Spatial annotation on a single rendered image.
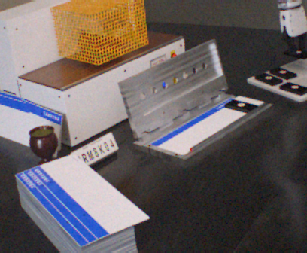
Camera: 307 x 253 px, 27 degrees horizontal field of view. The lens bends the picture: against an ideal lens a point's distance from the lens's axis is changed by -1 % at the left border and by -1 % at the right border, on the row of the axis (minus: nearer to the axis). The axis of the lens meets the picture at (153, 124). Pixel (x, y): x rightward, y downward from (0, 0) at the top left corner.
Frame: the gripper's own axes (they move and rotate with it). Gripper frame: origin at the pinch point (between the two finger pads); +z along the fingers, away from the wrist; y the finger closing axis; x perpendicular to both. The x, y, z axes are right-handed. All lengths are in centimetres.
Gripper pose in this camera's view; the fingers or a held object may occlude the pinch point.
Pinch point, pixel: (297, 48)
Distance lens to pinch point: 243.2
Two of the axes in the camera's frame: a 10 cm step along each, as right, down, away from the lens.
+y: 7.7, -3.4, 5.4
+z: 2.2, 9.4, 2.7
